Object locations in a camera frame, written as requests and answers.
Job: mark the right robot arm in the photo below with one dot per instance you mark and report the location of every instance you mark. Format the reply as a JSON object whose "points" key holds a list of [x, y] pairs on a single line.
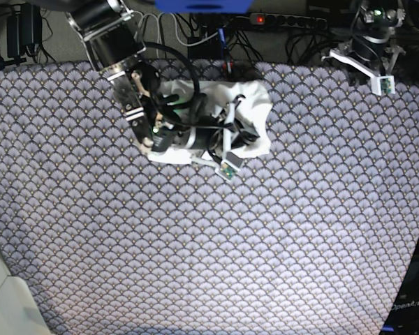
{"points": [[113, 48]]}

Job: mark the black power strip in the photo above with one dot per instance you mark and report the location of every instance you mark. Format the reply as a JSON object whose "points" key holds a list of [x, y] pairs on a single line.
{"points": [[279, 20]]}

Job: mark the black OpenArm box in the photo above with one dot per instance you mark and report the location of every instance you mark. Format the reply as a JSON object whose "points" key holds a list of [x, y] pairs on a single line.
{"points": [[404, 314]]}

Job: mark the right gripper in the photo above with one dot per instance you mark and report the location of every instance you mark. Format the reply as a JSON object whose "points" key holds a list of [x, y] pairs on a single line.
{"points": [[203, 138]]}

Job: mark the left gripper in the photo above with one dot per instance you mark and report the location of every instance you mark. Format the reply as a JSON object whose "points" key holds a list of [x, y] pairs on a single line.
{"points": [[368, 60]]}

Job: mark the red table clamp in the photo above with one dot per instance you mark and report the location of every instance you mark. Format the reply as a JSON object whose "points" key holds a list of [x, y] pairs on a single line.
{"points": [[228, 70]]}

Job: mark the grey fan-pattern tablecloth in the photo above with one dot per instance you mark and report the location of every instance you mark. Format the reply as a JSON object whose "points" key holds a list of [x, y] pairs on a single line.
{"points": [[314, 237]]}

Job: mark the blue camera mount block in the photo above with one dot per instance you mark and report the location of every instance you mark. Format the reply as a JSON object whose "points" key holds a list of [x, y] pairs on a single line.
{"points": [[203, 6]]}

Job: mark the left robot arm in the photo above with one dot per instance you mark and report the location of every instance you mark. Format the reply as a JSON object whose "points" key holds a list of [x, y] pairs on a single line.
{"points": [[378, 19]]}

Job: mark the white printed T-shirt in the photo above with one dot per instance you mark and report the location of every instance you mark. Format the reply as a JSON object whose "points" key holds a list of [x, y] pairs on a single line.
{"points": [[254, 110]]}

